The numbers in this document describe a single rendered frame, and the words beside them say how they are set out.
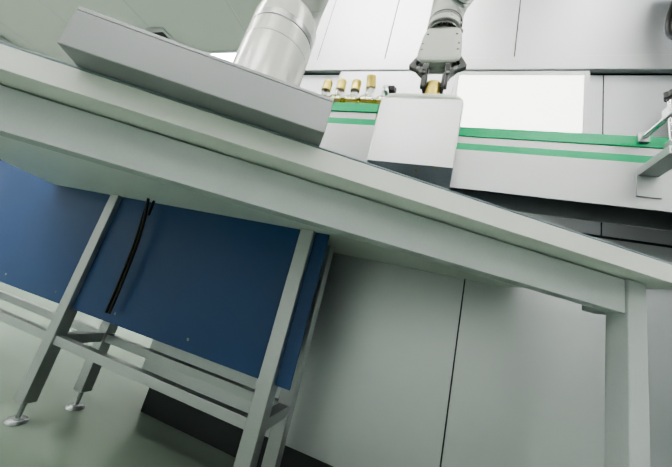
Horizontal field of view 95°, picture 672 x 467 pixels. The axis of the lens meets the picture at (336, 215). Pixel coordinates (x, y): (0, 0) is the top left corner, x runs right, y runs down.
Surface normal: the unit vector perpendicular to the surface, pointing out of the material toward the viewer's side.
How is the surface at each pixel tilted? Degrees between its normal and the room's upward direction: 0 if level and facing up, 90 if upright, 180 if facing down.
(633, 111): 90
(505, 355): 90
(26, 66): 90
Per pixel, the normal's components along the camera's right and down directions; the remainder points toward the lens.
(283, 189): 0.21, -0.22
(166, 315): -0.26, -0.33
